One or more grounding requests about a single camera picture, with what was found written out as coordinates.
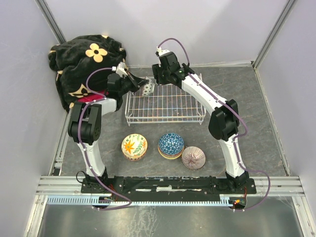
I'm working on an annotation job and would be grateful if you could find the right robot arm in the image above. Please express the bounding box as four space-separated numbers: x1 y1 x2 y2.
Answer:
152 50 249 193

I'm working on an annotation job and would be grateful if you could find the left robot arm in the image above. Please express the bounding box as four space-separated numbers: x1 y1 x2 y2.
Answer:
68 73 150 193

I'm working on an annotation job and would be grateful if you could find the red cloth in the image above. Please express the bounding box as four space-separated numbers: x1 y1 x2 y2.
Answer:
78 91 108 103

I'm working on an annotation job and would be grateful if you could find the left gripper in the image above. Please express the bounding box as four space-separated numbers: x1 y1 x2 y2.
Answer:
118 72 149 96

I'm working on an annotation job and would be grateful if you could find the black floral fleece blanket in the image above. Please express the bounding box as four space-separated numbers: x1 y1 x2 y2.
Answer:
48 35 127 112

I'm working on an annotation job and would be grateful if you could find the red patterned bowl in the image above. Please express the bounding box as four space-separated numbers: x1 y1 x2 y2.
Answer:
141 79 155 97

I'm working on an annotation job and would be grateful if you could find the white wire dish rack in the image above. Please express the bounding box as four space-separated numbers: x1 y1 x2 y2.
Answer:
125 84 206 125

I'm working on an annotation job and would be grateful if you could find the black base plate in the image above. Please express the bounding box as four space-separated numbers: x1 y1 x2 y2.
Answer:
80 176 257 203

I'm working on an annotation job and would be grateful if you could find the aluminium frame rail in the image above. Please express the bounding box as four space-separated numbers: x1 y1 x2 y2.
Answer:
36 176 304 207

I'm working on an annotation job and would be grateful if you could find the blue triangle patterned bowl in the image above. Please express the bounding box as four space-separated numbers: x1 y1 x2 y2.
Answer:
158 133 184 156

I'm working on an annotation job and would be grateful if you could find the purple striped bowl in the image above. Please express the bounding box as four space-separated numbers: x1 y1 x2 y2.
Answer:
181 146 206 170

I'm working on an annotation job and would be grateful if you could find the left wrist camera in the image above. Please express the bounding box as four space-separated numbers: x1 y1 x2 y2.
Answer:
112 62 128 78

